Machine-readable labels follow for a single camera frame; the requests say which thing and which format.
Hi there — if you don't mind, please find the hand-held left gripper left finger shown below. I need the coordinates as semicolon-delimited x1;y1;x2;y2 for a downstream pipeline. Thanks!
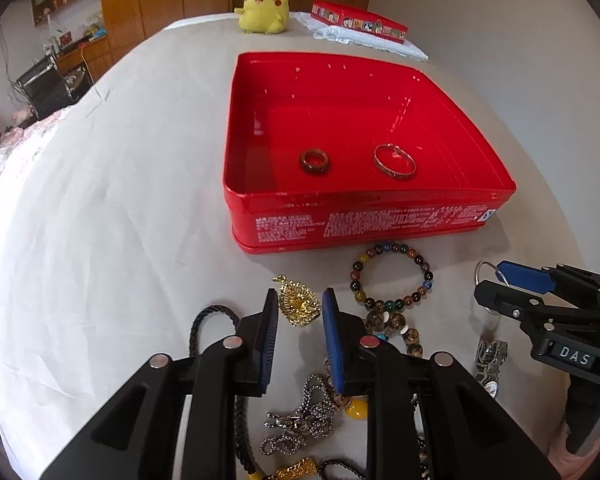
39;288;279;480

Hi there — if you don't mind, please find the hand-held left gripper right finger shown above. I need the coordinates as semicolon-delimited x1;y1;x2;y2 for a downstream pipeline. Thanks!
321;287;563;480

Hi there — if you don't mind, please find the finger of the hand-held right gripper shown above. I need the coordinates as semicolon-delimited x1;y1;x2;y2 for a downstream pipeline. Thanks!
474;280;600;331
497;260;600;307

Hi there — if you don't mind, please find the thin silver bangle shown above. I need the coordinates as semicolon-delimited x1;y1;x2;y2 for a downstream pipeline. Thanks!
474;261;508;288

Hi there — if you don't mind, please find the gold pendant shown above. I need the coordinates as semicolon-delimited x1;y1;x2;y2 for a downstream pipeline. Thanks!
272;274;323;328

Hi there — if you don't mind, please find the silver wrist watch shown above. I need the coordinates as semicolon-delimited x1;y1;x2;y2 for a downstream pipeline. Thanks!
474;338;509;401

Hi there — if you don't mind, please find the brown bead bracelet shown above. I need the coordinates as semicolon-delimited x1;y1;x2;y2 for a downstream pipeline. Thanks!
325;310;423;421

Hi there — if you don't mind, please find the black braided cord necklace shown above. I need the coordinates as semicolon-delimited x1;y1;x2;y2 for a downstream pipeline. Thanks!
189;302;323;480

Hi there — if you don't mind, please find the steel chain necklace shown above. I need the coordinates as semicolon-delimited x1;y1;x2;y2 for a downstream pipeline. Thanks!
259;374;338;456

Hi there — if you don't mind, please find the multicolour bead bracelet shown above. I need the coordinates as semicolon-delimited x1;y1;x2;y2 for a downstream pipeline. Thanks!
350;242;435;311

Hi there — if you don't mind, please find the black small bead bracelet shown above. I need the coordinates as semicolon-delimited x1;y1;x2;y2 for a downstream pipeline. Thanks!
317;459;367;480

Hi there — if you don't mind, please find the dark brown bead string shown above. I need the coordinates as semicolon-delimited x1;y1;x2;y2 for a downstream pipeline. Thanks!
416;435;433;480

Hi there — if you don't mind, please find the red tin box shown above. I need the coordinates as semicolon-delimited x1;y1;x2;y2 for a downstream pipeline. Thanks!
222;51;517;256

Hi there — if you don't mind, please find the white bed sheet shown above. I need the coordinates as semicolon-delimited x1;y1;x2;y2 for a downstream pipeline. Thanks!
0;10;600;480

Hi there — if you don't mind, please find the white lace cloth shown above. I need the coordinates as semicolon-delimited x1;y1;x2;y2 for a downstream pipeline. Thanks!
294;11;429;62

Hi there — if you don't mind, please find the red cartoon print tin lid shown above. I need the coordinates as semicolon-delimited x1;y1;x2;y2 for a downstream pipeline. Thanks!
311;0;409;44

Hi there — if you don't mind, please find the floral blanket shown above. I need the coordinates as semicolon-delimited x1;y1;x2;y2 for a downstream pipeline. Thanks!
0;110;76;196

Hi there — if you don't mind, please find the yellow plush toy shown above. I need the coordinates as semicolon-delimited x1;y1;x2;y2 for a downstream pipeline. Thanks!
233;0;299;36

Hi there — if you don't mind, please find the wooden desk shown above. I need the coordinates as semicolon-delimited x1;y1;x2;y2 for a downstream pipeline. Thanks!
55;35;113;78

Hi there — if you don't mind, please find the black office chair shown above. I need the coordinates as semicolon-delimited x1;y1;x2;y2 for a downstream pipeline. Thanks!
16;57;88;121

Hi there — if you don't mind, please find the wooden wardrobe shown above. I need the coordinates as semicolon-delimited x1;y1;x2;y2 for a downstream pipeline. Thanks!
97;0;236;58

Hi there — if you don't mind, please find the patterned silver ring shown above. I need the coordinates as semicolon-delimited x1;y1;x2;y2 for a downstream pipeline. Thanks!
373;143;416;181

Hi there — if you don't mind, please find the brown wooden ring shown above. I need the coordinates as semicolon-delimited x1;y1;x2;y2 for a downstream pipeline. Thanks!
299;148;332;179

